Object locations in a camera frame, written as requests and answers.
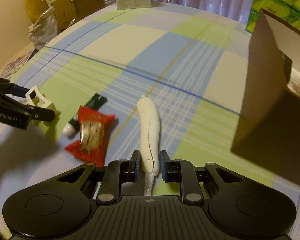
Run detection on dark green tube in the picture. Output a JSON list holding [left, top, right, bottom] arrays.
[[62, 93, 108, 138]]

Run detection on clear plastic bag clutter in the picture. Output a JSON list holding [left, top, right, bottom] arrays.
[[29, 7, 59, 51]]

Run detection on plaid tablecloth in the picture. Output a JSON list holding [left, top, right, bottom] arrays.
[[0, 2, 300, 239]]

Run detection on brown white storage box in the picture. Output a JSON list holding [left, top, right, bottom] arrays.
[[231, 10, 300, 185]]

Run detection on white handheld device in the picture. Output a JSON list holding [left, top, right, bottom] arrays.
[[136, 96, 160, 196]]

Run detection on red snack packet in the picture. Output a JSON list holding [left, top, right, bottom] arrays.
[[64, 111, 115, 167]]

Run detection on brown cardboard hanger boxes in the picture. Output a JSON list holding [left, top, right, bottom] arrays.
[[46, 0, 105, 31]]

